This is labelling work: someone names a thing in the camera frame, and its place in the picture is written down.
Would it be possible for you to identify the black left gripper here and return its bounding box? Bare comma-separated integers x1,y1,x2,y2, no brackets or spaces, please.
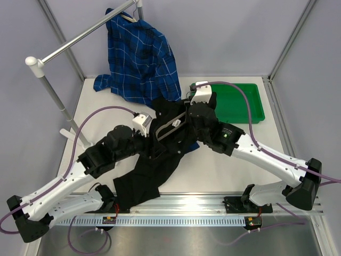
114,127,166,162

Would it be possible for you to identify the black button shirt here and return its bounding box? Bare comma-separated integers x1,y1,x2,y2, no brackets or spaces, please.
113,97,199,209

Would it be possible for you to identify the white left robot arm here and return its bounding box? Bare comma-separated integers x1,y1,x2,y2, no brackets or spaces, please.
7,125,158,243

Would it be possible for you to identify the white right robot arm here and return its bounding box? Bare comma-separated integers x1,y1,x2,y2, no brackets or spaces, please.
187,102,322,212

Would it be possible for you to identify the blue plaid shirt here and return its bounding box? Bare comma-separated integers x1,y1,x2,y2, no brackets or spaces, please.
93,7,200,154

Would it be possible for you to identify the wooden hanger of blue shirt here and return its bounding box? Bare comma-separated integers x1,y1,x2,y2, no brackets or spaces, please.
119,6,143,23

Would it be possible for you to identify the green plastic tray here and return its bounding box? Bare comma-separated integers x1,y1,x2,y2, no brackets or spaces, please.
189,82,266,125

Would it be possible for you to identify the silver clothes rack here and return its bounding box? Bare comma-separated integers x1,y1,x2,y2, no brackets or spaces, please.
25,0,143,149

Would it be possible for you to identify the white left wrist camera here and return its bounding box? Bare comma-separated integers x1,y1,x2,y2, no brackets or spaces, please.
132,113,152,137

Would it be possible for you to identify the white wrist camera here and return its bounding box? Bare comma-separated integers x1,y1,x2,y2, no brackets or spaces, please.
190,81,212,105
132,113,152,137

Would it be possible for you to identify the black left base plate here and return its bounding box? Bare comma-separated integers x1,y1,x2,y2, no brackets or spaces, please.
94,197,130,214

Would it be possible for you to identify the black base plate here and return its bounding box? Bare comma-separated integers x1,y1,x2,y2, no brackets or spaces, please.
94,197,130,214
222,196,273,213

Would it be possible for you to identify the aluminium mounting rail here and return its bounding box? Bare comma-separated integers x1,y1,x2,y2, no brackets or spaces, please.
53,192,324,216

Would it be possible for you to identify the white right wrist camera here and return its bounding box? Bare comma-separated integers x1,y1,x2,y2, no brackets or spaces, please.
190,81,212,105

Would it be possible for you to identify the white slotted cable duct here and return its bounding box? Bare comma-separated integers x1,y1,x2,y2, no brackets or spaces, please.
58,215,246,227

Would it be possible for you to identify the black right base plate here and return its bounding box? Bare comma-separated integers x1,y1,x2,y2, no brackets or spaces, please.
222,196,273,213

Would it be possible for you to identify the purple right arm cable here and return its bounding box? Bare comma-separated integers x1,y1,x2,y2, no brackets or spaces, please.
193,81,341,246

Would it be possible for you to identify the aluminium frame post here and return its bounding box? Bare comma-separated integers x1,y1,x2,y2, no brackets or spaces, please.
267,0,318,82

